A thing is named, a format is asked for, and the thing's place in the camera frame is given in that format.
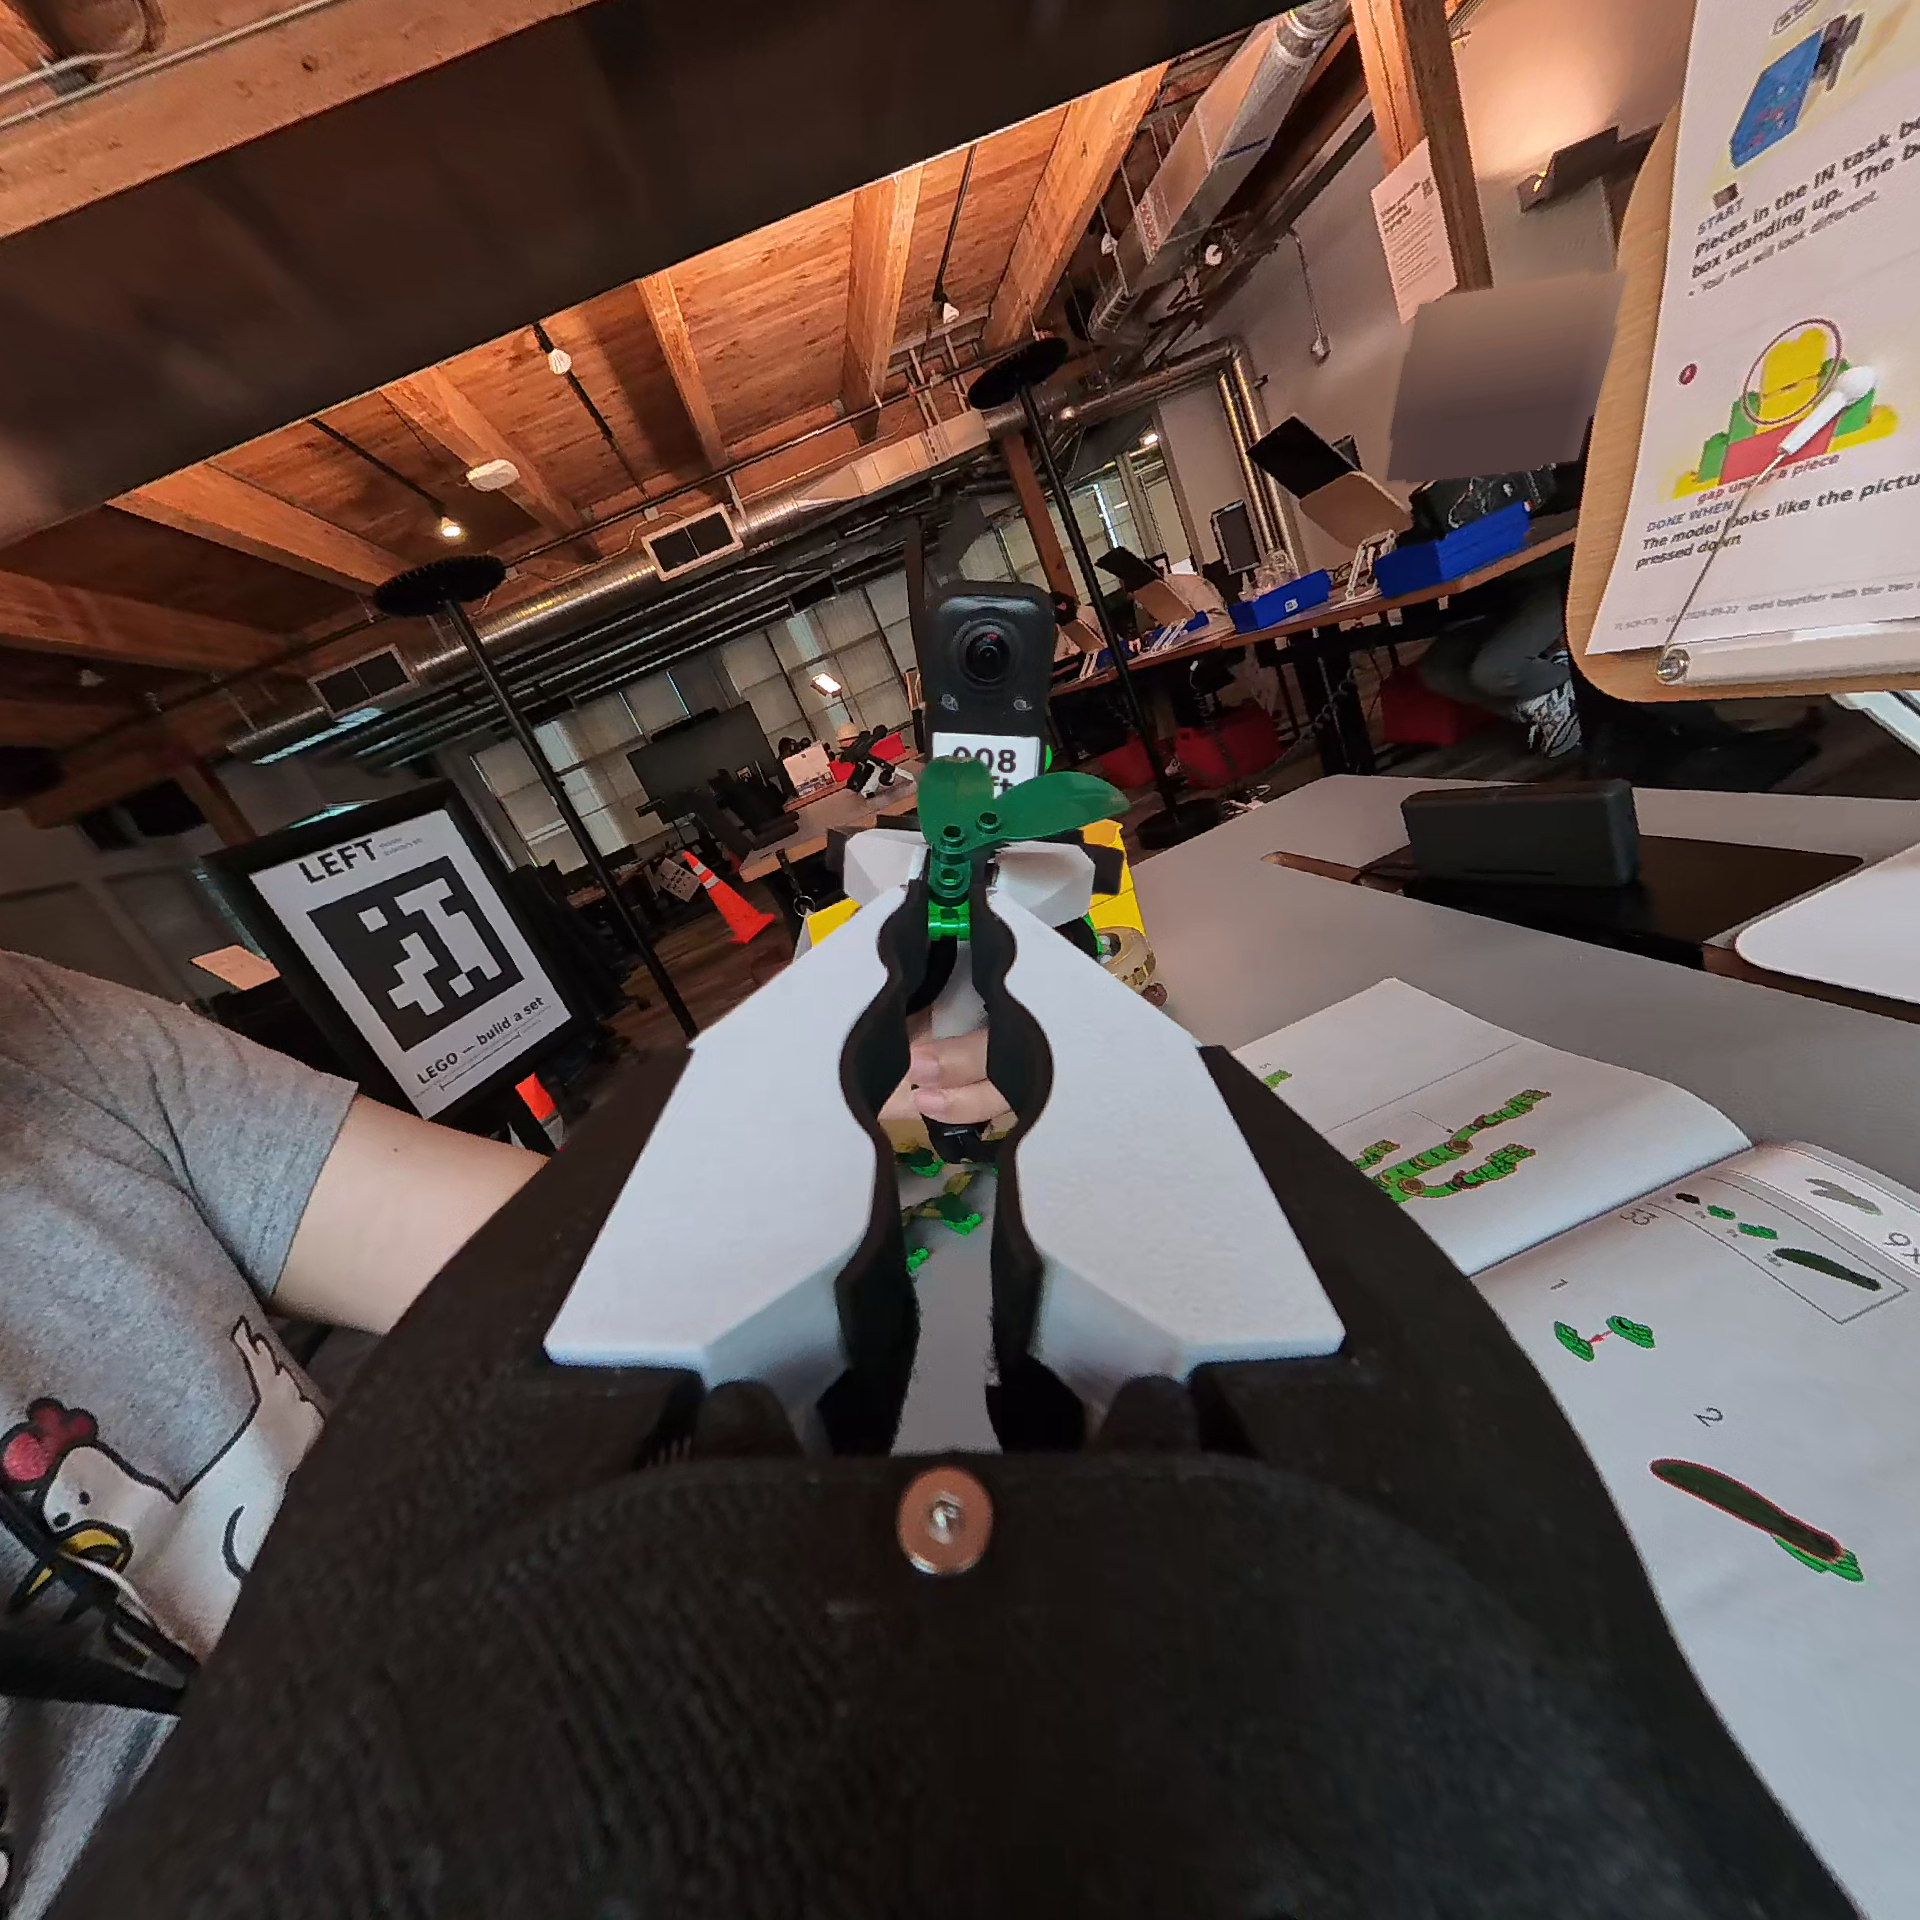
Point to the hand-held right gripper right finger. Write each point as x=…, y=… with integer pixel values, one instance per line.
x=1155, y=1202

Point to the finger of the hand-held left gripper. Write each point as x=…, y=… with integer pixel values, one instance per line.
x=886, y=873
x=1051, y=888

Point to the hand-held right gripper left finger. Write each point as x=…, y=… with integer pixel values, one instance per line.
x=720, y=1202

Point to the lego bamboo model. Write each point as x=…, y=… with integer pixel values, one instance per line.
x=1128, y=964

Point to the lego instruction booklet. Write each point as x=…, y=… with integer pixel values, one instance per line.
x=1651, y=1351

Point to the person's left hand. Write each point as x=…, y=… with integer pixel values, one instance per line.
x=945, y=1078

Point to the yellow plastic bin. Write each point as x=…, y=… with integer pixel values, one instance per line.
x=1112, y=879

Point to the orange traffic cone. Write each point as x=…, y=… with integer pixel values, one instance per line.
x=728, y=901
x=535, y=1106

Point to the black pole with round disc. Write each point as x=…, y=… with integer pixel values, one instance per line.
x=510, y=705
x=1073, y=510

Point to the dark monitor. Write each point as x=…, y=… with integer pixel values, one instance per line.
x=698, y=759

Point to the red plastic bin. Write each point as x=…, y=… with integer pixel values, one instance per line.
x=1433, y=705
x=1223, y=749

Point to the blue plastic bin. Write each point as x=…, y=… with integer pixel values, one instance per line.
x=1283, y=600
x=1448, y=552

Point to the black framed marker sign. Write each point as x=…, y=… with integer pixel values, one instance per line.
x=406, y=946

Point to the tilted wooden board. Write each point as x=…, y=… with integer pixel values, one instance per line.
x=1329, y=481

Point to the black rectangular box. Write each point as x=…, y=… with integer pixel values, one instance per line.
x=1516, y=833

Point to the person in grey shirt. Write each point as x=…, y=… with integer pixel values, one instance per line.
x=120, y=1202

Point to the white paper notice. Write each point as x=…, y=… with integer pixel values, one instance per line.
x=1413, y=225

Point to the white rounded plate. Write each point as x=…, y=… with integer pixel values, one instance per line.
x=1846, y=938

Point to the wooden board with instruction sheet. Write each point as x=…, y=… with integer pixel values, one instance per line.
x=1769, y=301

